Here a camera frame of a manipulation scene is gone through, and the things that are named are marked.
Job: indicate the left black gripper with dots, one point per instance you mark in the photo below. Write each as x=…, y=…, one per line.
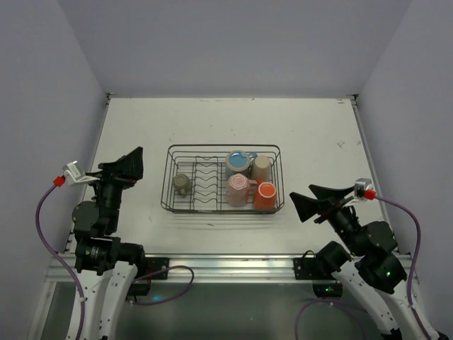
x=114, y=175

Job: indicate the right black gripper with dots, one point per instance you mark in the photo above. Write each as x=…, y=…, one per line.
x=330, y=207

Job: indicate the orange mug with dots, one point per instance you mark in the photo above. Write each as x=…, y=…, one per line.
x=265, y=196

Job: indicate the beige tumbler cup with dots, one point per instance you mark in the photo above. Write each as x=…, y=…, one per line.
x=260, y=169

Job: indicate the pink faceted mug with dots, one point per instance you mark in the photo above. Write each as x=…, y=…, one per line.
x=238, y=190

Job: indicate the blue butterfly mug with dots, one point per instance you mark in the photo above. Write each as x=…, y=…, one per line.
x=239, y=162

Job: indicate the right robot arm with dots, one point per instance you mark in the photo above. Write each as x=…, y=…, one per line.
x=364, y=262

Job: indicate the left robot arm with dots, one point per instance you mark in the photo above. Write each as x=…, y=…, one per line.
x=105, y=266

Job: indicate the small olive green mug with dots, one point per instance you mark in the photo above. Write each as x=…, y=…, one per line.
x=182, y=184

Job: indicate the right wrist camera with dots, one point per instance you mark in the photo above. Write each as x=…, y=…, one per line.
x=363, y=191

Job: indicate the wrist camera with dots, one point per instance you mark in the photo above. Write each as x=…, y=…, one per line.
x=363, y=191
x=73, y=174

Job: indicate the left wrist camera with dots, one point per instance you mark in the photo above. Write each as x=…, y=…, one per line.
x=73, y=174

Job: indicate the dark wire dish rack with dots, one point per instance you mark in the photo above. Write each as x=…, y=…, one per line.
x=205, y=166

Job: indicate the right black base bracket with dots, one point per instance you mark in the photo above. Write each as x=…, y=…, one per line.
x=324, y=285

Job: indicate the black base bracket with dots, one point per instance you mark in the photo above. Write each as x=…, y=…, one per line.
x=149, y=265
x=324, y=285

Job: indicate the left black base bracket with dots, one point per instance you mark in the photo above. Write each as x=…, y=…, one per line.
x=149, y=265

